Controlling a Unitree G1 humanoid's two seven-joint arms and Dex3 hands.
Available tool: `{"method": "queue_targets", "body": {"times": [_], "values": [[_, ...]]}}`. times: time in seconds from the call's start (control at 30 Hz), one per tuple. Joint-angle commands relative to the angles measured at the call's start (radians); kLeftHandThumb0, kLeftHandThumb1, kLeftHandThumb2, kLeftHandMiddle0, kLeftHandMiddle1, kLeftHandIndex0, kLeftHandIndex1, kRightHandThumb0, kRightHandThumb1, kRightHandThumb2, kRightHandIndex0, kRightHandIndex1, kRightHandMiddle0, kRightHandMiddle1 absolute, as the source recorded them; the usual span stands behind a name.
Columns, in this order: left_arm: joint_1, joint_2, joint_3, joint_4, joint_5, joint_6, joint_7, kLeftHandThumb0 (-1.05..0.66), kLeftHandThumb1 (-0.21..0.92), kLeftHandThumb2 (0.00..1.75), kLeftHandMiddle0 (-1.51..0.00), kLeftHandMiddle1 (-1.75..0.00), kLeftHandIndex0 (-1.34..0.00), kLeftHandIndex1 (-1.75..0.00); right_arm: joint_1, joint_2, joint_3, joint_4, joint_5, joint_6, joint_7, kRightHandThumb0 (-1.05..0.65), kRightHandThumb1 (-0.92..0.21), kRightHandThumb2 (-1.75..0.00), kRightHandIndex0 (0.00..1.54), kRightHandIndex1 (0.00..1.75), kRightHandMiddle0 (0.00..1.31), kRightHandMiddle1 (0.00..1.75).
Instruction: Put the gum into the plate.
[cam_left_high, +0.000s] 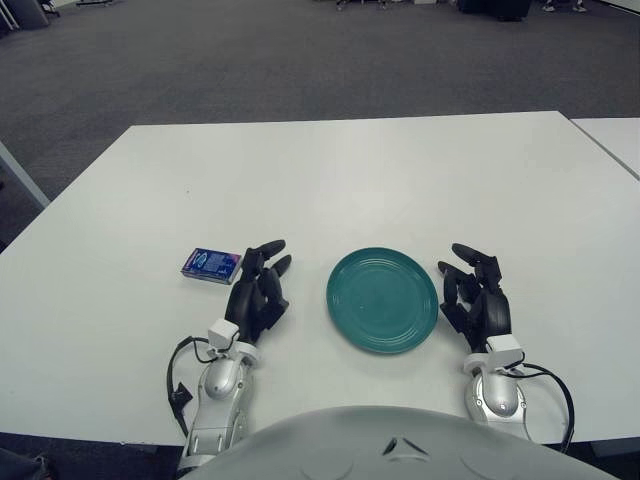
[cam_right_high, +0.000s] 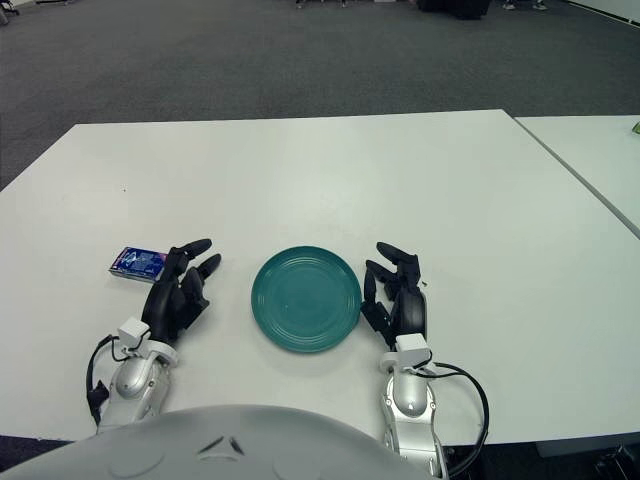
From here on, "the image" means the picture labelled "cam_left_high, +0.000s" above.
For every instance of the blue gum box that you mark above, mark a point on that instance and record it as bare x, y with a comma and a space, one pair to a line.
210, 262

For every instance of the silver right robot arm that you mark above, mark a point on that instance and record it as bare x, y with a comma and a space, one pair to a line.
492, 400

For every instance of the pair of shoes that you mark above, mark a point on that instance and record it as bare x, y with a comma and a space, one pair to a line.
562, 6

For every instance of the black box on floor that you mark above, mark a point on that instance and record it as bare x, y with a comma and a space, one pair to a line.
495, 7

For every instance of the grey desk edge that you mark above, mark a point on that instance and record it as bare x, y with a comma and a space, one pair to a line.
20, 172

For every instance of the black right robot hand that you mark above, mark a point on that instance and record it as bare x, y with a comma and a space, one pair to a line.
492, 315

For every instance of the white neighbouring table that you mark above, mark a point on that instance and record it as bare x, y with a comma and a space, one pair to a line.
615, 140

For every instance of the teal round plate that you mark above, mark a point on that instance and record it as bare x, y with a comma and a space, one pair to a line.
380, 300

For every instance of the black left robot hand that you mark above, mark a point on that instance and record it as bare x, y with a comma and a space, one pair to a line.
250, 300

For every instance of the grey robot torso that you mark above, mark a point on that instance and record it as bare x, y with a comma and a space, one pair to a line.
350, 445

